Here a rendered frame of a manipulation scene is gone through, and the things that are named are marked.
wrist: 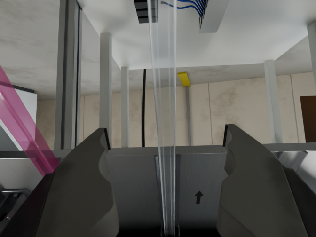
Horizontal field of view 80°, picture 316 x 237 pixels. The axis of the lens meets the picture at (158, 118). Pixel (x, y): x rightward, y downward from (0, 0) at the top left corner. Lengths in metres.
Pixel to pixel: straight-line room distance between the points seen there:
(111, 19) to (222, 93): 2.82
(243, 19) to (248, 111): 2.68
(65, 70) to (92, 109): 3.43
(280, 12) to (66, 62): 0.58
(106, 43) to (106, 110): 0.21
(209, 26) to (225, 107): 2.73
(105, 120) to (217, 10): 0.41
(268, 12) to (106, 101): 0.52
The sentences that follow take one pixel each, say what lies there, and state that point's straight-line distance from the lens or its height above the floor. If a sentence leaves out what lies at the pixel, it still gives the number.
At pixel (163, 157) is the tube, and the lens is 0.16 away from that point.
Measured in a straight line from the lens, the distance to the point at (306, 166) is 0.23.
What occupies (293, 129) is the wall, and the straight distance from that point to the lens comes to 3.41.
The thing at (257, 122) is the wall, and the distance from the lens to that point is 3.28.
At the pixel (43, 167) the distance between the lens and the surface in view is 0.20.
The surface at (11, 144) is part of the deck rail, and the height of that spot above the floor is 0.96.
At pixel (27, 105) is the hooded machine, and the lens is 3.82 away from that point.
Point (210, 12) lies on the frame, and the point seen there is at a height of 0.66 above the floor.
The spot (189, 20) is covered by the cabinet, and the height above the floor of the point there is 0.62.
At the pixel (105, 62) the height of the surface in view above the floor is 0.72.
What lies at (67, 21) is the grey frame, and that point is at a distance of 0.57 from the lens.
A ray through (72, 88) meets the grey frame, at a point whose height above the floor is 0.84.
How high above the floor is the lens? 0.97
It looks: 7 degrees down
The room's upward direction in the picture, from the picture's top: 178 degrees clockwise
